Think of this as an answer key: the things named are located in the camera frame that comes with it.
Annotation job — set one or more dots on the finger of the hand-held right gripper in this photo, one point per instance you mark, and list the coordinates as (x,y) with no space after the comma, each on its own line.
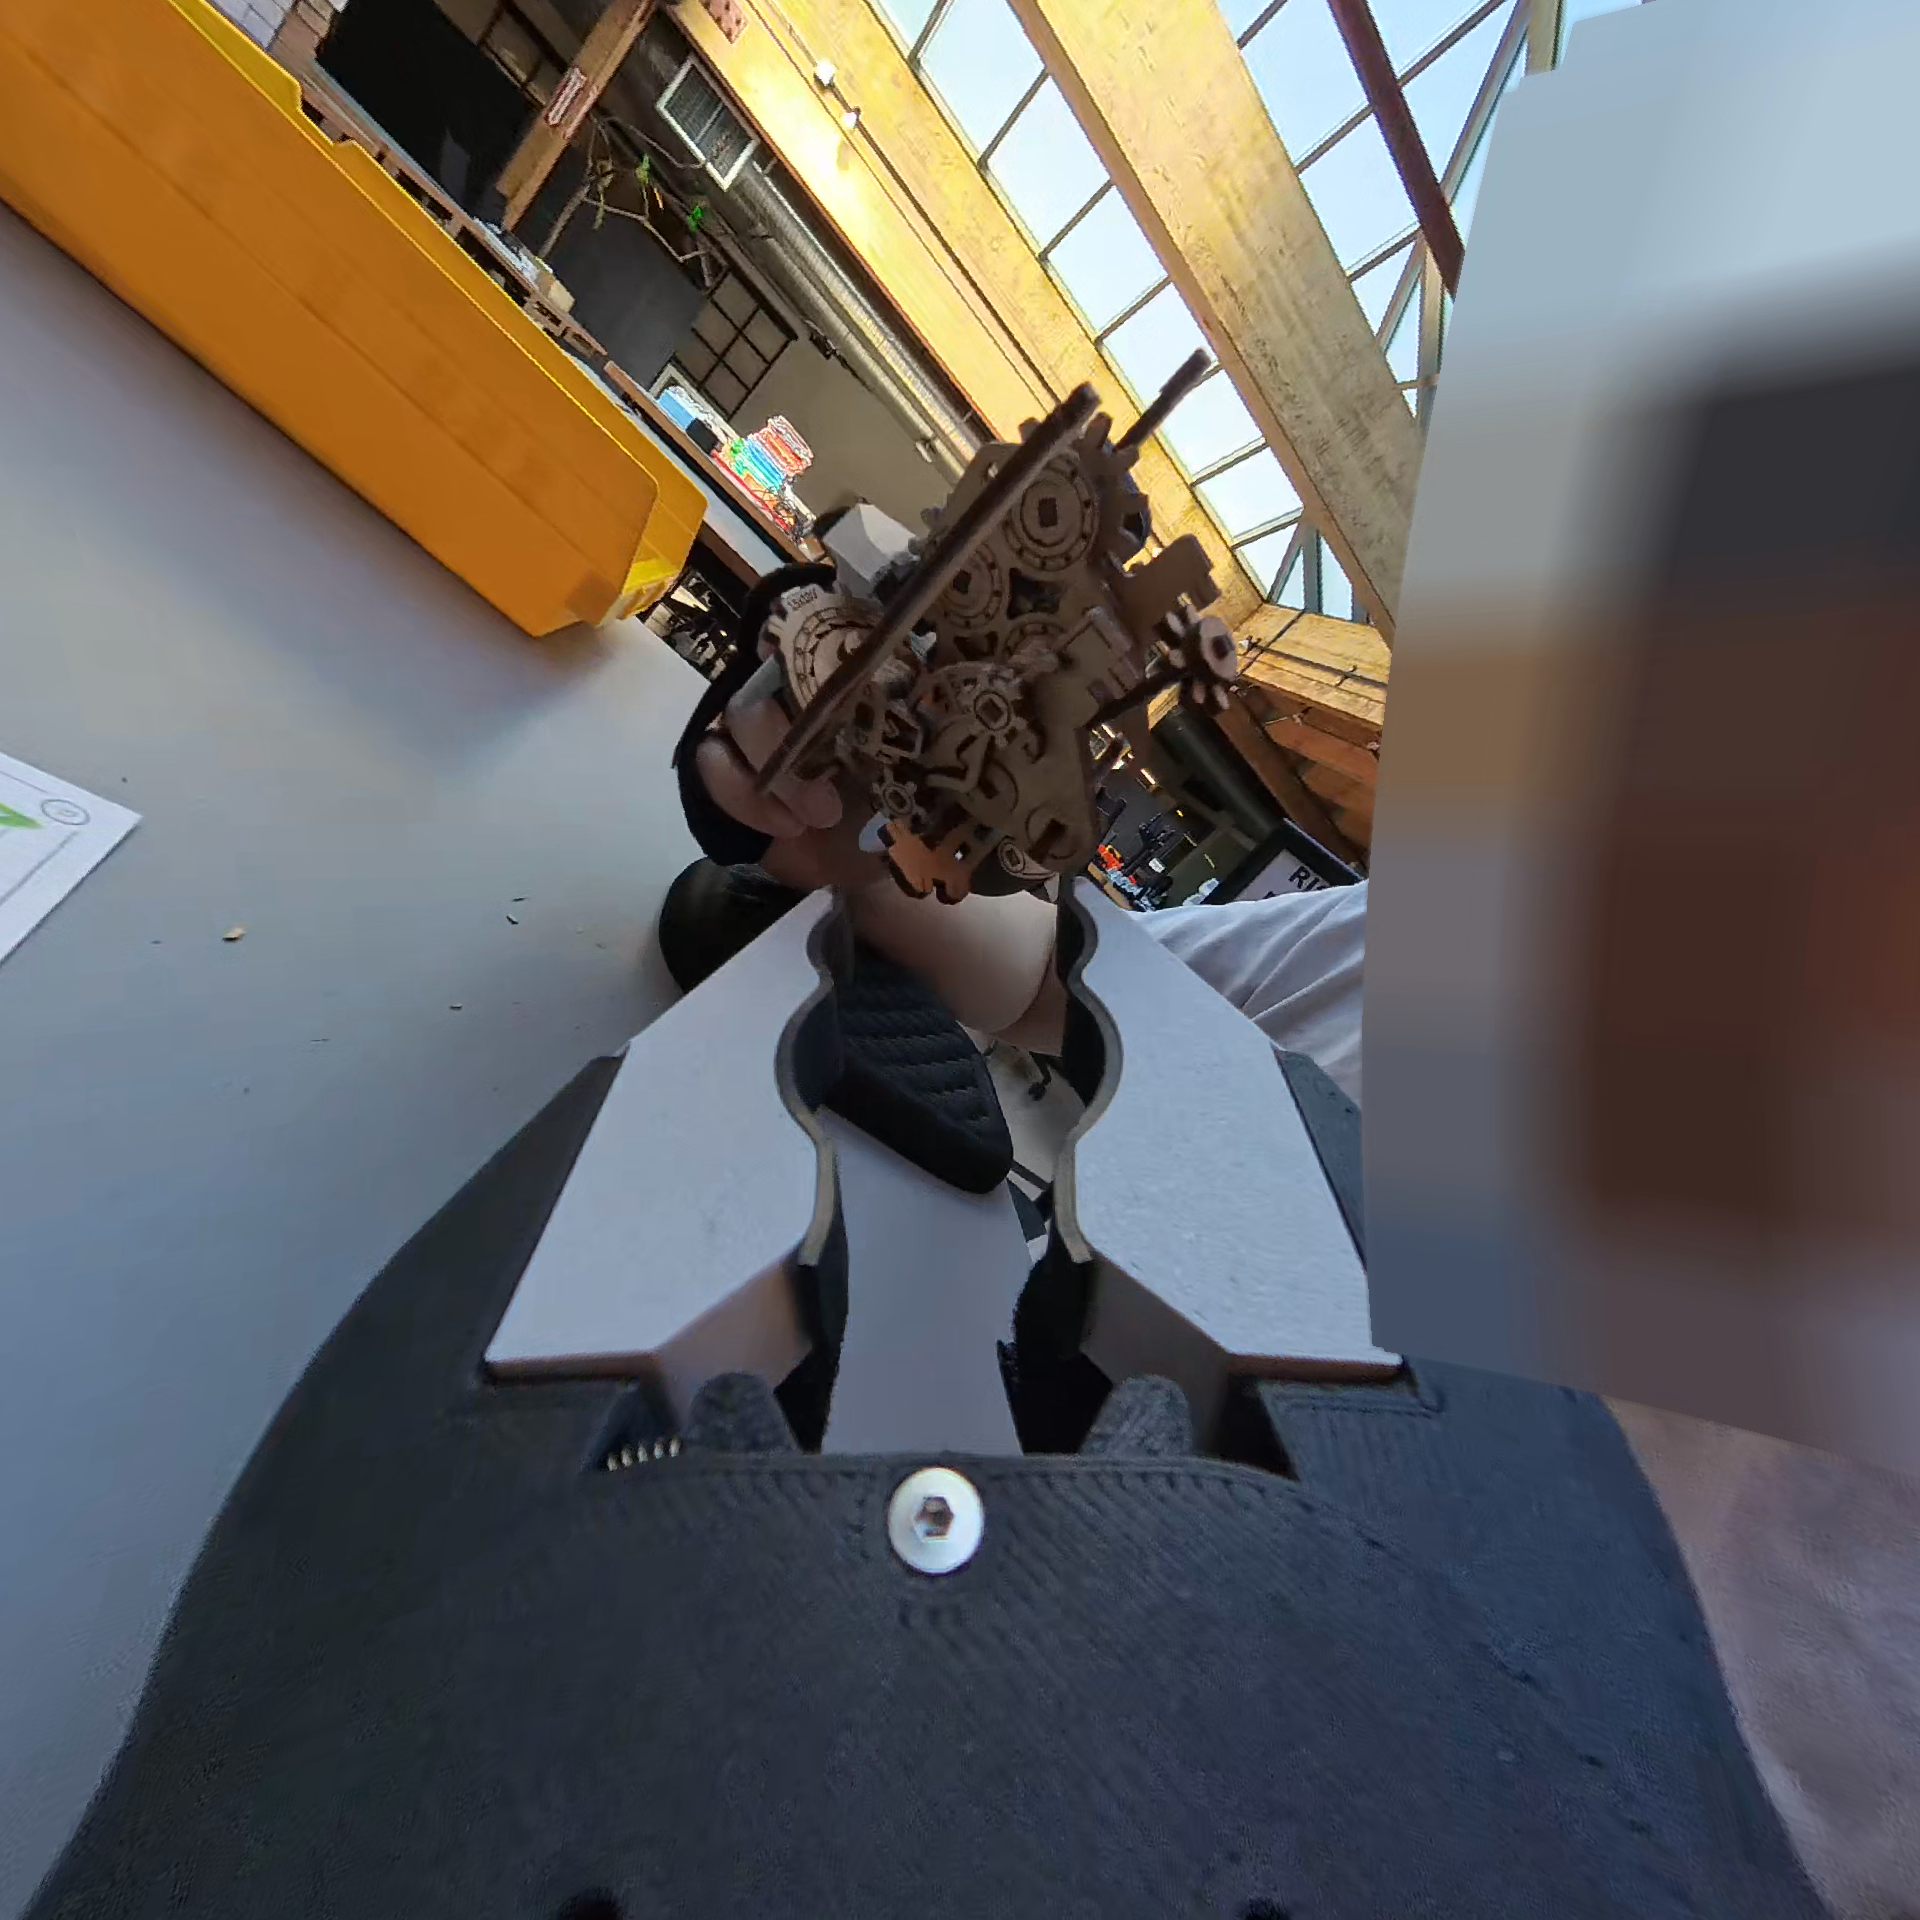
(761,693)

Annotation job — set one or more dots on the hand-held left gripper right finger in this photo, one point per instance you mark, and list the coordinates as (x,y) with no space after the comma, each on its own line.
(1231,1200)

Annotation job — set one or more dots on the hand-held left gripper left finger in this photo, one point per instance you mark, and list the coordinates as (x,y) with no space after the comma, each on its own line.
(659,1200)

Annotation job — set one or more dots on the wooden gear model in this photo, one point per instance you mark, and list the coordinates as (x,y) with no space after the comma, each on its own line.
(990,660)

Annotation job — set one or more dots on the person's right forearm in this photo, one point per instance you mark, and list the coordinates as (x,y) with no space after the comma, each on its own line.
(961,961)

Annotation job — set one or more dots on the person's right hand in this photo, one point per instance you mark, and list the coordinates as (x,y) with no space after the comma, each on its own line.
(804,803)

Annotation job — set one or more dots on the person in white shirt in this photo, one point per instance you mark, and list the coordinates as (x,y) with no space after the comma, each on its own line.
(1275,961)

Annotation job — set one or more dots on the black wrist rest pad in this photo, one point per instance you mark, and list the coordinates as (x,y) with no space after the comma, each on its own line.
(914,1081)

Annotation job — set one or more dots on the framed marker sign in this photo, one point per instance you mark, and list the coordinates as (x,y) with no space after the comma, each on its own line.
(1291,874)

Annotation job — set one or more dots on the white louvred vent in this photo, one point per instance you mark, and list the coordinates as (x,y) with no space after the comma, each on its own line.
(707,121)

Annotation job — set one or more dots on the yellow plastic bin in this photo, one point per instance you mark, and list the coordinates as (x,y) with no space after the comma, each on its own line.
(331,299)

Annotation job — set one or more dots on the assembly instruction booklet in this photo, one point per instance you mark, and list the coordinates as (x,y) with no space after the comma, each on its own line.
(45,856)

